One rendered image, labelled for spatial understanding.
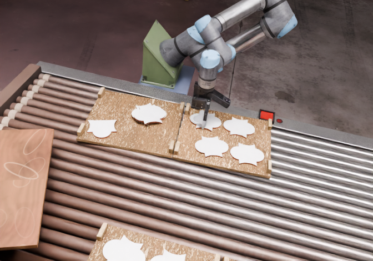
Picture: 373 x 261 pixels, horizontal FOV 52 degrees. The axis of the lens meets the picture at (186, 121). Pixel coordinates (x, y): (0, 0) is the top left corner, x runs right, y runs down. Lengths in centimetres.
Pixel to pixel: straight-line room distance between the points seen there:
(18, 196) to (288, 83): 301
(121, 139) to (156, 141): 15
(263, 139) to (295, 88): 213
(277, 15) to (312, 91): 212
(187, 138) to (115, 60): 227
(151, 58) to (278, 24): 64
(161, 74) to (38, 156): 83
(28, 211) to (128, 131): 58
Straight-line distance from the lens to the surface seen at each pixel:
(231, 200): 153
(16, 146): 155
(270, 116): 192
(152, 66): 202
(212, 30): 164
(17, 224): 132
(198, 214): 147
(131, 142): 165
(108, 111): 180
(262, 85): 378
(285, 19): 187
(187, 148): 165
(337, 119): 368
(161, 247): 135
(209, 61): 155
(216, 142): 169
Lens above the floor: 211
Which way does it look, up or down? 41 degrees down
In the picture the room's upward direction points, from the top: 8 degrees clockwise
